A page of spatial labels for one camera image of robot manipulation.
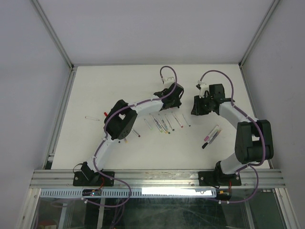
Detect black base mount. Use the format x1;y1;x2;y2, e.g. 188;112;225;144
198;161;242;188
72;162;115;187

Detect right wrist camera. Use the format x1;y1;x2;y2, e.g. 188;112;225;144
196;81;210;98

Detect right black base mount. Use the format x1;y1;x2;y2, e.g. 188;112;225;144
198;161;242;188

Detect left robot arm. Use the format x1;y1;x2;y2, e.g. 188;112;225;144
73;83;184;187

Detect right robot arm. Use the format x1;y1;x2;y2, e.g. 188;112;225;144
191;83;274;187

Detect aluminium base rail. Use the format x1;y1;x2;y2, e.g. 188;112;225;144
30;168;286;189

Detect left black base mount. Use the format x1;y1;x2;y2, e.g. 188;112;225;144
72;162;115;187

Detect pink cap marker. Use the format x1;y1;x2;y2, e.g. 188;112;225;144
172;112;183;128

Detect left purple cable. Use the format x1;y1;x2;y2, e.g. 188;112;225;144
50;66;178;229

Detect magenta cap marker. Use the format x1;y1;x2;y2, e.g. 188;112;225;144
204;125;219;142

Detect white slotted cable duct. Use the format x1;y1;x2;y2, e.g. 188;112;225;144
40;187;216;198

